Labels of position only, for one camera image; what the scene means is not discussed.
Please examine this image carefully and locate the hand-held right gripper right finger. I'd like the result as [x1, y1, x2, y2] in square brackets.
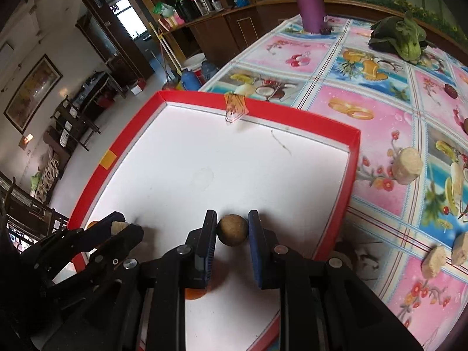
[248, 209, 423, 351]

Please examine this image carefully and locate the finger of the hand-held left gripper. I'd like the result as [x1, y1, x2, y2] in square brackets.
[73, 223, 144, 286]
[35, 211, 127, 254]

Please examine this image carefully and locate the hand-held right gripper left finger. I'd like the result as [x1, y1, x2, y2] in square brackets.
[40, 209, 220, 351]

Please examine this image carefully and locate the round grainy tan ball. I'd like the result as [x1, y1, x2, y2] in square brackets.
[216, 214, 250, 246]

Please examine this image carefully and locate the red tray with white inside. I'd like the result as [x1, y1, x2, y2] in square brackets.
[68, 90, 361, 351]

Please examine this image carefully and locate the large beige food chunk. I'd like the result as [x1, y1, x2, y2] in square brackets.
[391, 147, 424, 186]

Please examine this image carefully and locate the orange fruit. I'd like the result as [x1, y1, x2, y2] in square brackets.
[186, 283, 214, 300]

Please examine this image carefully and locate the yellow tape patch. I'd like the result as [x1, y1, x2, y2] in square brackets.
[99, 150, 118, 171]

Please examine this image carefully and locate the dark wooden chair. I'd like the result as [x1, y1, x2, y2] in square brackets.
[51, 95, 101, 152]

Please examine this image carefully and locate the clear orange tape piece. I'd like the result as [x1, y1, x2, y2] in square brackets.
[224, 93, 251, 125]

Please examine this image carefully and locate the black side table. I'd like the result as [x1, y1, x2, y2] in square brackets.
[71, 71, 118, 112]

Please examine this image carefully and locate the blue thermos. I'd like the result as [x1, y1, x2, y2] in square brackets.
[181, 68, 202, 91]

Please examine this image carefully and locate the grey thermos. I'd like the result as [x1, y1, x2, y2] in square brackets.
[201, 60, 220, 83]

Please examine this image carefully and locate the printed plastic tablecloth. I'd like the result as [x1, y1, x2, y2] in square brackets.
[199, 14, 468, 351]

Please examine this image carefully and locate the white bucket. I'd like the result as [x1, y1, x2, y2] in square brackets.
[183, 53, 207, 81]

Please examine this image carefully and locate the dark wooden wardrobe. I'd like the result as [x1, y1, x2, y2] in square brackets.
[75, 0, 152, 97]

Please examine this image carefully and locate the brown wooden cabinet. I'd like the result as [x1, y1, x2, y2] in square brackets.
[157, 0, 304, 72]

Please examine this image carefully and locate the black kettle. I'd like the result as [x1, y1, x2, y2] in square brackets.
[175, 0, 196, 23]

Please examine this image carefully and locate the purple flask bottle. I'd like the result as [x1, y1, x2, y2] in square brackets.
[287, 0, 326, 33]

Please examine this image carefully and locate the green bok choy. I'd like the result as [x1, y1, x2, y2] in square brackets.
[367, 10, 428, 63]

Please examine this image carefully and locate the framed wall painting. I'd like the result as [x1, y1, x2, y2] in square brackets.
[4, 54, 63, 134]

